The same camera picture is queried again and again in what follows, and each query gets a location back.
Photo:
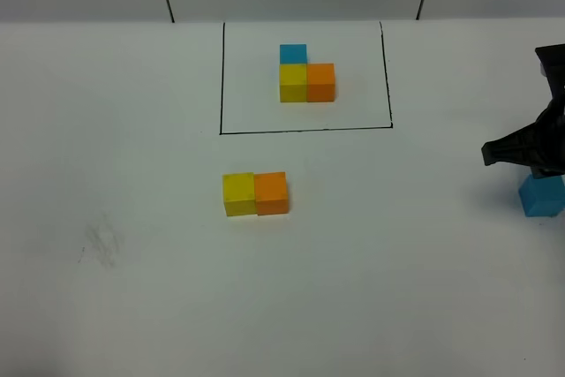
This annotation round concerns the blue template block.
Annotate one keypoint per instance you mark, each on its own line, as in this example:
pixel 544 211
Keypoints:
pixel 293 54

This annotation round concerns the yellow template block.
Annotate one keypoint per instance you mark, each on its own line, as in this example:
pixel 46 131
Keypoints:
pixel 293 83

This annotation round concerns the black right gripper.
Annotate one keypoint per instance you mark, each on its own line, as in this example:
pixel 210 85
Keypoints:
pixel 544 151

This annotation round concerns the orange template block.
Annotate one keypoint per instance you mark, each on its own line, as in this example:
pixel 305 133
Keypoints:
pixel 320 82

